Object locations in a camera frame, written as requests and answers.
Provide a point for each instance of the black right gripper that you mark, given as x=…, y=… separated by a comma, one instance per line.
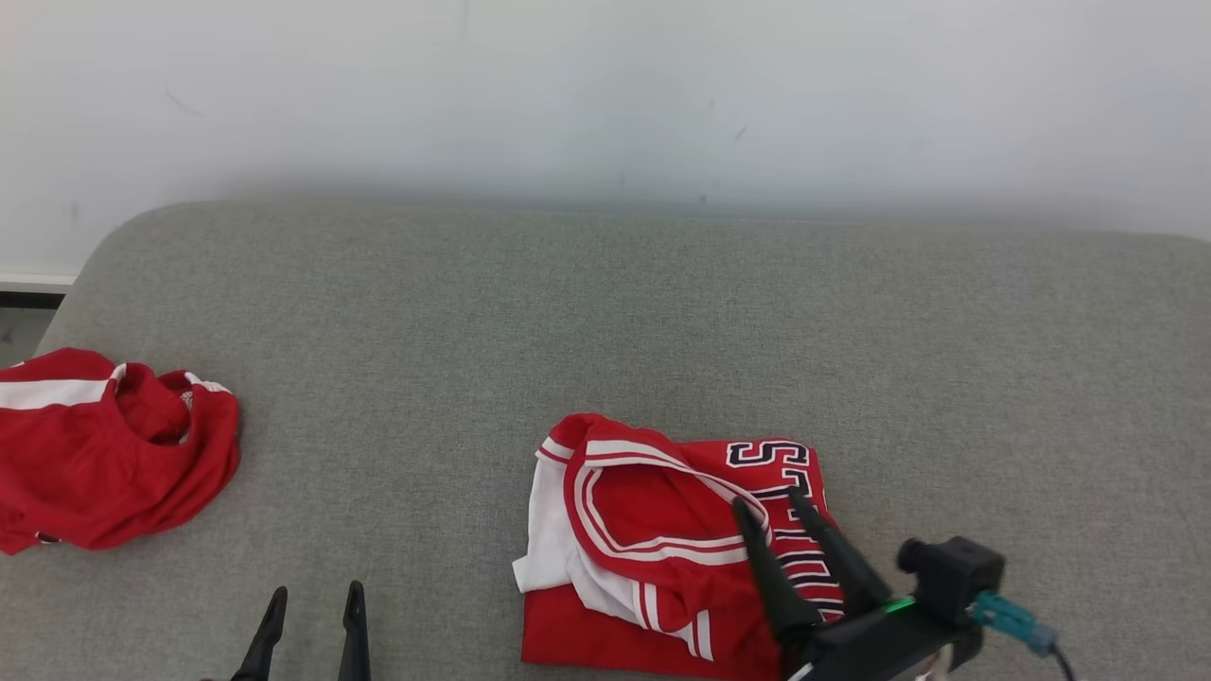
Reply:
x=880, y=638

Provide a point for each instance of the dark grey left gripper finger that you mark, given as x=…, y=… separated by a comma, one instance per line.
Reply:
x=263, y=638
x=355, y=634

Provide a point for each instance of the red white lettered jersey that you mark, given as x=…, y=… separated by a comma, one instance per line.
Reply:
x=653, y=530

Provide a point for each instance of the red shorts with white stripe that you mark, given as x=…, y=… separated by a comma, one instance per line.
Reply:
x=104, y=463

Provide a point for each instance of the grey fabric panel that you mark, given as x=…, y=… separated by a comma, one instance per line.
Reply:
x=605, y=322

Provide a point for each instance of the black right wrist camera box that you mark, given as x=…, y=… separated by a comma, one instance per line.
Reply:
x=951, y=572

